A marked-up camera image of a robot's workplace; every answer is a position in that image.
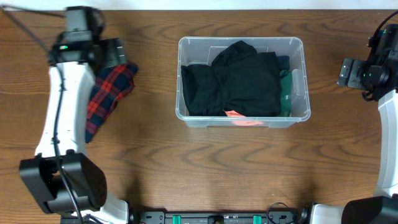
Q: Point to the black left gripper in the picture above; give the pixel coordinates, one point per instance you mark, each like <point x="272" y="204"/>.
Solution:
<point x="114" y="53"/>

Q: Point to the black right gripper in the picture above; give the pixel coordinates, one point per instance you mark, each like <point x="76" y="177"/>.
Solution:
<point x="357" y="80"/>

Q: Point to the red plaid shirt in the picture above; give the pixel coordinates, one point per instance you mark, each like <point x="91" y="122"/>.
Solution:
<point x="111" y="85"/>

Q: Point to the dark green garment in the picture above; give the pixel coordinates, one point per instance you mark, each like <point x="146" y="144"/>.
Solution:
<point x="285" y="96"/>

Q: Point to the navy blue garment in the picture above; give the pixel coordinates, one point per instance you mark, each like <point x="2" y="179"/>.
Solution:
<point x="284" y="62"/>

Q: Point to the large black garment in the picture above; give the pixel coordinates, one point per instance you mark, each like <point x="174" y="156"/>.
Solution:
<point x="239" y="79"/>

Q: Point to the pink printed t-shirt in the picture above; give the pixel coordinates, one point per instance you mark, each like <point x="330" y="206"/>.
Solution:
<point x="241" y="120"/>

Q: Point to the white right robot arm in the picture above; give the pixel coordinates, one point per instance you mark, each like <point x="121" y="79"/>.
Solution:
<point x="382" y="207"/>

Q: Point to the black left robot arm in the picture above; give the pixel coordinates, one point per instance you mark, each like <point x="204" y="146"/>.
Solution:
<point x="60" y="177"/>

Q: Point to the clear plastic storage bin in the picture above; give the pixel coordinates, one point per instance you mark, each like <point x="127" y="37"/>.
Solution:
<point x="203" y="50"/>

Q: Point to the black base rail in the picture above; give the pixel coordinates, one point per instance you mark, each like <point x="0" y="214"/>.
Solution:
<point x="277" y="216"/>

